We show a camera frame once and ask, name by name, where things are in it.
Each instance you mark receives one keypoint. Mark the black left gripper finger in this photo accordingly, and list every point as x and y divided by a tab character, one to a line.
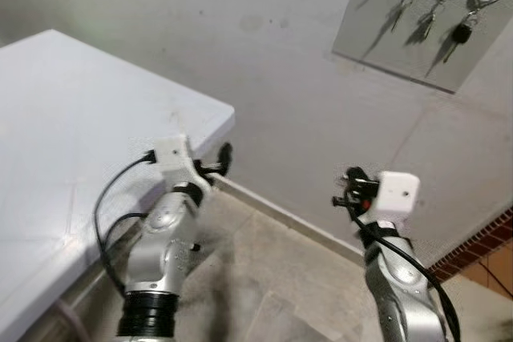
226	154

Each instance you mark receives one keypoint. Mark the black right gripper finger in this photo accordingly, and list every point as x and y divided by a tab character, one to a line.
356	175

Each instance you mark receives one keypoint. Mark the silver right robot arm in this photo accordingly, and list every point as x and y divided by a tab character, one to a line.
401	286

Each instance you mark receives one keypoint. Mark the red brick skirting strip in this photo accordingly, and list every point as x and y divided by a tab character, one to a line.
481	242

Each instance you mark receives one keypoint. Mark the white folding table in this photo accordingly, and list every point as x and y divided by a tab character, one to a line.
80	118

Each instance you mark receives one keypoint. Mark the grey key board panel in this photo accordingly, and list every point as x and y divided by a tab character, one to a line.
377	34

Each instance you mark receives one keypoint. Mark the black fob car key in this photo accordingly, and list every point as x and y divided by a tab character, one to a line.
462	34

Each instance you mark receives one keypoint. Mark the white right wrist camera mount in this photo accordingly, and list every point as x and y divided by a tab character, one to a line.
397	194

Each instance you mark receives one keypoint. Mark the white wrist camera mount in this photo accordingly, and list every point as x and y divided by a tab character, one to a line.
397	194
172	156

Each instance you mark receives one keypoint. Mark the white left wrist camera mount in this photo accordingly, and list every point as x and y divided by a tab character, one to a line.
172	156

